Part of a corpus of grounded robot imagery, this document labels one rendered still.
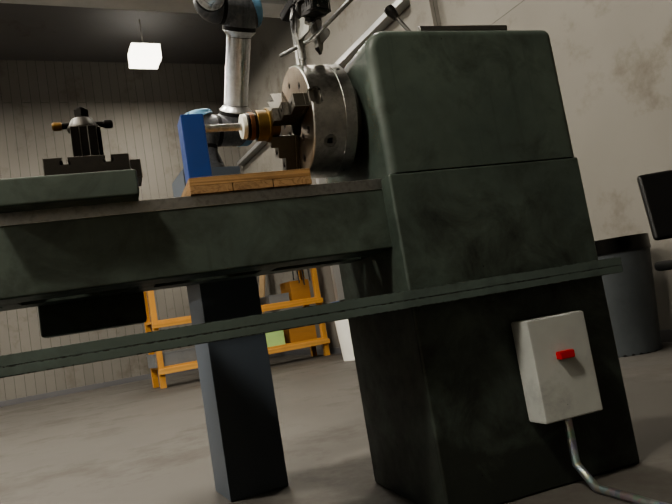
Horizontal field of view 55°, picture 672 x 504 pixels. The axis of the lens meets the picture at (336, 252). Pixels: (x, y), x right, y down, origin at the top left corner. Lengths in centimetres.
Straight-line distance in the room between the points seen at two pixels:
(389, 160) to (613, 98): 337
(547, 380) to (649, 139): 317
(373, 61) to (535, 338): 82
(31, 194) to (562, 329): 129
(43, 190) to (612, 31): 413
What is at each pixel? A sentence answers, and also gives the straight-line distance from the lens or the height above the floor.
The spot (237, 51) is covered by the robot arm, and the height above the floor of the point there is 148.
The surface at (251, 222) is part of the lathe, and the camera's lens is 157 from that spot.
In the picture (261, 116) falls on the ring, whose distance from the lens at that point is 178.
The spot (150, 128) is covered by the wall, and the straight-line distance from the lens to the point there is 1182.
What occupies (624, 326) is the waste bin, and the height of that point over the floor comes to 18.
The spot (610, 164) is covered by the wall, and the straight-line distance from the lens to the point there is 491.
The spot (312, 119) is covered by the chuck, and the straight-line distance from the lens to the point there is 171.
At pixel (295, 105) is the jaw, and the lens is 171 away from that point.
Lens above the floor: 53
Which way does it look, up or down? 5 degrees up
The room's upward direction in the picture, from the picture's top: 9 degrees counter-clockwise
